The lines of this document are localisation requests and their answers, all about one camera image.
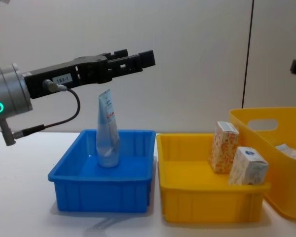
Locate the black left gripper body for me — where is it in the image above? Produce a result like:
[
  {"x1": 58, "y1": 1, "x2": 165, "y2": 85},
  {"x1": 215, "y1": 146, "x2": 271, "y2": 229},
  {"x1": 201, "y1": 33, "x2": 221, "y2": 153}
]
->
[{"x1": 22, "y1": 52, "x2": 113, "y2": 100}]

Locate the white and blue squeeze tube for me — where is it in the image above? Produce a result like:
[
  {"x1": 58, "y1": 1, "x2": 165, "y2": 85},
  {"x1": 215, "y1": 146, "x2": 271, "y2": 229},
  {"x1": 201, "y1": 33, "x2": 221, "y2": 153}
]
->
[{"x1": 96, "y1": 89, "x2": 120, "y2": 169}]

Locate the pale packet with blue print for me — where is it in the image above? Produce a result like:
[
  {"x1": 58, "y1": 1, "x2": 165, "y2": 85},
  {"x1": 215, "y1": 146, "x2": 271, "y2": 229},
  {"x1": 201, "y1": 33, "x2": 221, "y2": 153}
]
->
[{"x1": 274, "y1": 143, "x2": 296, "y2": 160}]

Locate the orange patterned white carton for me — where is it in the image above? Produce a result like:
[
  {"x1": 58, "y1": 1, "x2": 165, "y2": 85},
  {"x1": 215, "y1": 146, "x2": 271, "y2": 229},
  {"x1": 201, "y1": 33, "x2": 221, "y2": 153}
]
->
[{"x1": 208, "y1": 120, "x2": 240, "y2": 174}]

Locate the blue patterned white carton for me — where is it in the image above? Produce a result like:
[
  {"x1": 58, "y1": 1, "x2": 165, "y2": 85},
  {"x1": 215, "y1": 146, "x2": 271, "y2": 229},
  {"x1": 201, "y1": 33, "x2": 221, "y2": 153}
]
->
[{"x1": 227, "y1": 146, "x2": 269, "y2": 186}]

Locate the blue plastic bin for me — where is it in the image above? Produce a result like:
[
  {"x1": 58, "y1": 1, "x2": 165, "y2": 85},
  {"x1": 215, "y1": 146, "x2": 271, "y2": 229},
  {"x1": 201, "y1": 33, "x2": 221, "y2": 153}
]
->
[{"x1": 47, "y1": 129, "x2": 157, "y2": 213}]

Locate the yellow plastic bin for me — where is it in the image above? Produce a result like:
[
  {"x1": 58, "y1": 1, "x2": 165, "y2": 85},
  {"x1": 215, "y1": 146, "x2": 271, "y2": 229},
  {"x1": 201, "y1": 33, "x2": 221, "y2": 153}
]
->
[{"x1": 156, "y1": 133, "x2": 272, "y2": 224}]

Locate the thin dark gripper cable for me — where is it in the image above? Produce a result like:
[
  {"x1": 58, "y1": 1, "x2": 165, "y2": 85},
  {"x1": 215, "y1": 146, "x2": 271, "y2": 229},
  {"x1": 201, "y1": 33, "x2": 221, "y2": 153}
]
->
[{"x1": 42, "y1": 79, "x2": 81, "y2": 138}]

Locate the yellow plastic basket with handle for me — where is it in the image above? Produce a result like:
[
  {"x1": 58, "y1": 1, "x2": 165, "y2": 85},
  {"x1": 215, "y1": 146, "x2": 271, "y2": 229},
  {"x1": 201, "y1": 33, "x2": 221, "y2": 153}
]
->
[{"x1": 228, "y1": 107, "x2": 296, "y2": 221}]

